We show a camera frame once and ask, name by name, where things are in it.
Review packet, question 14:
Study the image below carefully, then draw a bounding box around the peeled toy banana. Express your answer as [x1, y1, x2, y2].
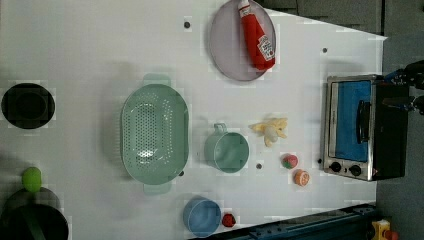
[249, 118, 287, 147]

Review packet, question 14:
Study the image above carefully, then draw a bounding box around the black toaster oven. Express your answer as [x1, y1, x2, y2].
[323, 75, 409, 181]

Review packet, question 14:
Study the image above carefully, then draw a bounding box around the green metal cup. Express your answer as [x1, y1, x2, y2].
[204, 123, 249, 173]

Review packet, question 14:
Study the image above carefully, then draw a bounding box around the green oval colander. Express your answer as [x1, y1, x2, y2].
[120, 73, 189, 195]

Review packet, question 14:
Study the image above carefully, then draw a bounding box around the grey round plate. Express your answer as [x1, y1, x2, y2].
[209, 0, 277, 81]

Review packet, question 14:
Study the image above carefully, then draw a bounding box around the toy strawberry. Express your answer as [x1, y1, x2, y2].
[282, 154, 298, 169]

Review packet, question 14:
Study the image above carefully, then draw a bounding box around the red ketchup bottle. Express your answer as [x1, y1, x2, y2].
[238, 0, 275, 71]

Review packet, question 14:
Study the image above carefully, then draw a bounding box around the blue bowl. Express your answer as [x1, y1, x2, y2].
[183, 196, 221, 238]

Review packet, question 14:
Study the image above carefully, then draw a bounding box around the small red toy fruit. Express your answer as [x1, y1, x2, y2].
[221, 213, 236, 228]

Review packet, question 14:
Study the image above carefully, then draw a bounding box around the toy orange half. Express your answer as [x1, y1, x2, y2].
[294, 169, 310, 187]

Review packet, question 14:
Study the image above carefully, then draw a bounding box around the black round container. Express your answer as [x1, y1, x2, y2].
[1, 83, 56, 129]

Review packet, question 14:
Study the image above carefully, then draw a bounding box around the black pot green knob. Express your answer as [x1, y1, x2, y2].
[1, 167, 70, 240]

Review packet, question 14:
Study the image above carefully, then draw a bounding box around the yellow red toy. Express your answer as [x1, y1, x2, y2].
[372, 219, 399, 240]

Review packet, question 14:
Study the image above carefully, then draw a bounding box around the blue metal frame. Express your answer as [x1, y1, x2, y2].
[190, 204, 377, 240]

